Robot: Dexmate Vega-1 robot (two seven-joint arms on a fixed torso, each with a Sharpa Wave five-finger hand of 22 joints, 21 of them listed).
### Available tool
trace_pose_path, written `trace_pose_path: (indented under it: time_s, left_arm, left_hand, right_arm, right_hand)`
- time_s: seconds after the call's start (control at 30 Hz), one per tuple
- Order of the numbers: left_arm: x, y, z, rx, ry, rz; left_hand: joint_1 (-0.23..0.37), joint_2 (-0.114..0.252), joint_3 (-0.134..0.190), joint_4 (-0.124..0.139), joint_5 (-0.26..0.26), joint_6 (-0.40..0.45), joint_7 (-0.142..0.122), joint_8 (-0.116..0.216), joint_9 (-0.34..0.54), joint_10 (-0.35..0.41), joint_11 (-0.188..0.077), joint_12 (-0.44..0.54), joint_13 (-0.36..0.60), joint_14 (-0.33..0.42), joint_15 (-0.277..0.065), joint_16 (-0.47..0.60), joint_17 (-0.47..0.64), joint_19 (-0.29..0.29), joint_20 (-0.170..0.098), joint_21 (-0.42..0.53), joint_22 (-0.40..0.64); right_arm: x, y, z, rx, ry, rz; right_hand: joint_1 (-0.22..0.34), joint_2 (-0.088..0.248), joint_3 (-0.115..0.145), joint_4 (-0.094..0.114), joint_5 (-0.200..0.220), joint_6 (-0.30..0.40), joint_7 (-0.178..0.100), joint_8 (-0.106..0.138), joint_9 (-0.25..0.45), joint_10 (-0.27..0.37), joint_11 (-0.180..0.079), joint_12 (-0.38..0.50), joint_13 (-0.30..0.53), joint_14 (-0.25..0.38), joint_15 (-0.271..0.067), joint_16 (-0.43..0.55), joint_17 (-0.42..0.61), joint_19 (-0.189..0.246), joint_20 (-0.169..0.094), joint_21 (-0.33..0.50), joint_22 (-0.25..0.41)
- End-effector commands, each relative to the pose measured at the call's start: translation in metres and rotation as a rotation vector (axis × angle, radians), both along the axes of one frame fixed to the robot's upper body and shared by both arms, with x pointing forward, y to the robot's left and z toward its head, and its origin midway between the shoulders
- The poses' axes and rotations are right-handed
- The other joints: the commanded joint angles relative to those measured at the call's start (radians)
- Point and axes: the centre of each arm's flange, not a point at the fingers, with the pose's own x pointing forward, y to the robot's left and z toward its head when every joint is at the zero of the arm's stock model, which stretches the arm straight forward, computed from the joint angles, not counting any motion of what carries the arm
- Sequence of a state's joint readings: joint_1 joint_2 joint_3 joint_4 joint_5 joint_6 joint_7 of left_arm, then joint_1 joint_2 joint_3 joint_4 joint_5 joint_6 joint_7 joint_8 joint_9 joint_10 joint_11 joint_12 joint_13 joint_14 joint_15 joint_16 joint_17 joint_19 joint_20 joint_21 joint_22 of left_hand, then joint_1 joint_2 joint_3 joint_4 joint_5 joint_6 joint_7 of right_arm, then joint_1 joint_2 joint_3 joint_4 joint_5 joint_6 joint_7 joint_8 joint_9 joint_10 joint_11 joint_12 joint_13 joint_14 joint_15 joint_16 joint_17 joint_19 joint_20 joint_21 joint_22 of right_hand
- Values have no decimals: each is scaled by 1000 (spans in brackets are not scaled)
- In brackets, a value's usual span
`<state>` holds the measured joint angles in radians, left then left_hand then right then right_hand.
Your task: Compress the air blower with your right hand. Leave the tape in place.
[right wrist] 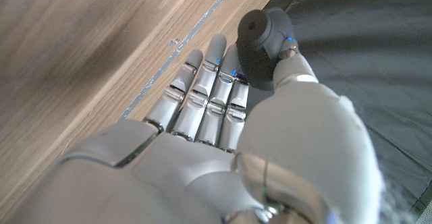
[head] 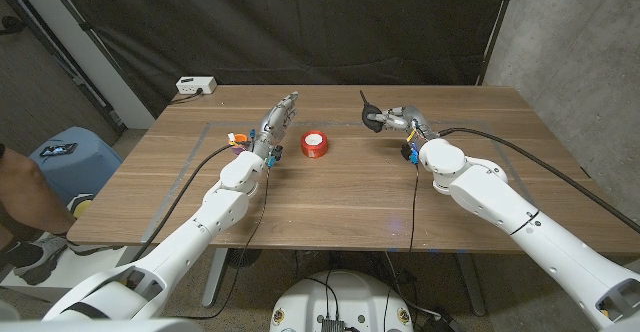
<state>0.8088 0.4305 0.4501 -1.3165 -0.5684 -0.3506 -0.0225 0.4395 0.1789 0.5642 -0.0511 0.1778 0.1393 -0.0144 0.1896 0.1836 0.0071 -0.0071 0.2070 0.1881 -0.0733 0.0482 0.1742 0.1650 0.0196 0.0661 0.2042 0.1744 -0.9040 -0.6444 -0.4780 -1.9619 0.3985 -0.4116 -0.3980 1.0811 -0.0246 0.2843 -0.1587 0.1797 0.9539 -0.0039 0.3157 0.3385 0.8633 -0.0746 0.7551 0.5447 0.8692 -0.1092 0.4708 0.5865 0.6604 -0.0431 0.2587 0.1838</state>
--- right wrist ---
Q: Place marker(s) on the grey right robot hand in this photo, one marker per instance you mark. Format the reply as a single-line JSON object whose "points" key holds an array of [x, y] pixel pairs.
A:
{"points": [[202, 170]]}

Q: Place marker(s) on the black backdrop curtain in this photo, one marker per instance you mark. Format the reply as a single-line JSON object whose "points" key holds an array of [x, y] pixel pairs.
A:
{"points": [[371, 48]]}

